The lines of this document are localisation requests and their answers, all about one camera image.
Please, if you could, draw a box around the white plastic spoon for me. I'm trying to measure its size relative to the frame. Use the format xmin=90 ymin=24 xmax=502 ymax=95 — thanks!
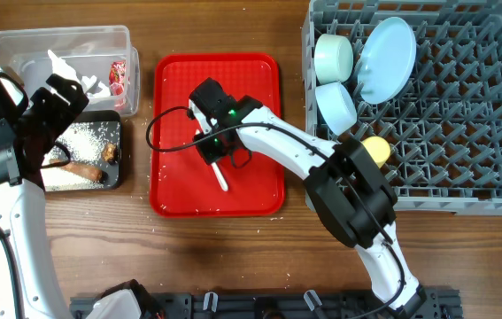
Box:
xmin=196 ymin=140 xmax=229 ymax=191

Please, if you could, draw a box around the white tissue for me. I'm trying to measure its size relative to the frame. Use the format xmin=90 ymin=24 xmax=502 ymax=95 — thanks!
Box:
xmin=47 ymin=50 xmax=111 ymax=98

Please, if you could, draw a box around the white rice pile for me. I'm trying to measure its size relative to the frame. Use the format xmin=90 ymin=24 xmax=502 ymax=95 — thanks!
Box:
xmin=41 ymin=122 xmax=121 ymax=191

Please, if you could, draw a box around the brown carrot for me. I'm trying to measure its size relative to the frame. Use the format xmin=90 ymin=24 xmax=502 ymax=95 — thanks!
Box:
xmin=45 ymin=159 xmax=103 ymax=183

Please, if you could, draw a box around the brown food scrap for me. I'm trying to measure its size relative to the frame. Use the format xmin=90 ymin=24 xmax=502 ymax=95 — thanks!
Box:
xmin=101 ymin=143 xmax=118 ymax=164

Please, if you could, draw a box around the red snack wrapper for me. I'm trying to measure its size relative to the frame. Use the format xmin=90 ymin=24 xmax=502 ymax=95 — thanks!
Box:
xmin=109 ymin=60 xmax=126 ymax=111

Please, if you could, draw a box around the small light blue bowl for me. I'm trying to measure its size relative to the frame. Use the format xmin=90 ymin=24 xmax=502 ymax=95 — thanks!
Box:
xmin=314 ymin=82 xmax=357 ymax=136

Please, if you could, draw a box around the green bowl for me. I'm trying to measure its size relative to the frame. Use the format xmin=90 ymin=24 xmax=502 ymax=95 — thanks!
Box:
xmin=313 ymin=34 xmax=353 ymax=84

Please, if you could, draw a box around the yellow plastic cup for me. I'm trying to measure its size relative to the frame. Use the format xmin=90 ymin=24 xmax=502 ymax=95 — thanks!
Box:
xmin=361 ymin=136 xmax=391 ymax=168

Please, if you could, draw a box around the light blue plate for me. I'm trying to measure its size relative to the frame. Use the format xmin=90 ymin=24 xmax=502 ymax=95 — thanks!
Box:
xmin=358 ymin=17 xmax=416 ymax=105

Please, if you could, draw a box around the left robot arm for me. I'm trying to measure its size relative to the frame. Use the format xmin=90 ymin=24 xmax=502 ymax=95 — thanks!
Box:
xmin=0 ymin=72 xmax=89 ymax=318

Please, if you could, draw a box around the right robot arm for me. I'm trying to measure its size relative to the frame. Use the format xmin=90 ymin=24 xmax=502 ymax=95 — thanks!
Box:
xmin=189 ymin=78 xmax=425 ymax=318

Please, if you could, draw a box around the black food waste tray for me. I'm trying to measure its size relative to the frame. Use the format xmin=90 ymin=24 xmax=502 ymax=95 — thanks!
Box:
xmin=40 ymin=110 xmax=123 ymax=192

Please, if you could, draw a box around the clear plastic waste bin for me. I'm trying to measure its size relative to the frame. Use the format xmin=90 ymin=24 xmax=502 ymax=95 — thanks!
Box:
xmin=0 ymin=25 xmax=141 ymax=117

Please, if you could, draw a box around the grey dishwasher rack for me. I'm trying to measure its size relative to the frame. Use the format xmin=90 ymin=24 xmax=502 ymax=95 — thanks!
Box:
xmin=302 ymin=1 xmax=502 ymax=215

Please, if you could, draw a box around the red serving tray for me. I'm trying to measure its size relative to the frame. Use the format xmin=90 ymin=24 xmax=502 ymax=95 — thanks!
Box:
xmin=149 ymin=53 xmax=285 ymax=218

